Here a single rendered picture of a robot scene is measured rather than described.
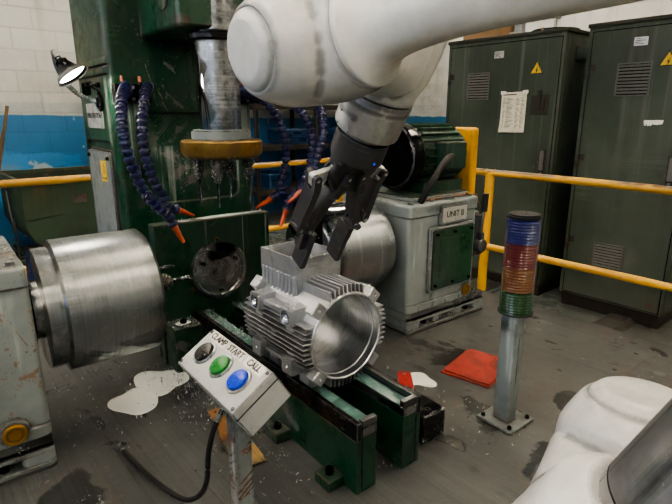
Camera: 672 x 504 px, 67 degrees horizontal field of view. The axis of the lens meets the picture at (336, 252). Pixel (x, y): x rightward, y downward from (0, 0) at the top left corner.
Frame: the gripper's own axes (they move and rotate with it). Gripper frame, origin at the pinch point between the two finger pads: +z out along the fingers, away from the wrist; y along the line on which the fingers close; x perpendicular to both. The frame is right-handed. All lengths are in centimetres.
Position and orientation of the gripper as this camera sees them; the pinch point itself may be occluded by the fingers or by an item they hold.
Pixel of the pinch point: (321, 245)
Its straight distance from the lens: 80.5
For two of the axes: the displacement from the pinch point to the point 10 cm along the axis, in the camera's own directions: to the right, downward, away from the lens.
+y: -7.9, 1.6, -6.0
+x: 5.4, 6.6, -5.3
